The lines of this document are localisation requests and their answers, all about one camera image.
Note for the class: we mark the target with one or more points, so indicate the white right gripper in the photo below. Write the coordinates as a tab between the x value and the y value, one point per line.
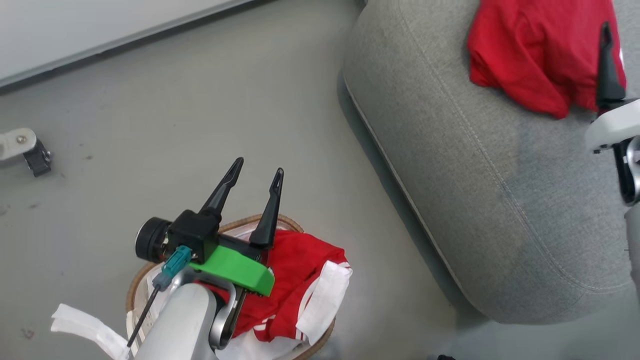
615	125

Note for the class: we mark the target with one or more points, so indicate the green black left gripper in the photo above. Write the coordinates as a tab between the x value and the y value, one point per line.
235	267

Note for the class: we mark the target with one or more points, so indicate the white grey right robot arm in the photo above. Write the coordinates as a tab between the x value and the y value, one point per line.
632	170

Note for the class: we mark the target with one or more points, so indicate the woven wicker laundry basket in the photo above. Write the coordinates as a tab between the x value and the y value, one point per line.
135	285

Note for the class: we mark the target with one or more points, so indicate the plain red garment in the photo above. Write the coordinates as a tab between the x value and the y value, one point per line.
530	50

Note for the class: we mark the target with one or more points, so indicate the red garment with white stripes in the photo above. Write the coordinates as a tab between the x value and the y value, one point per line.
295	270

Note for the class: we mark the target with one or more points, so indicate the grey fabric sofa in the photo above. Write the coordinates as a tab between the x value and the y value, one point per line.
475	175

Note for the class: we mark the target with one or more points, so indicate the small black object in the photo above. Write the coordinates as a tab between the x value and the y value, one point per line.
446	357

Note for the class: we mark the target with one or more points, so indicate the black cylindrical wrist camera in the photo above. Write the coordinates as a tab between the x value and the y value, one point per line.
150	240

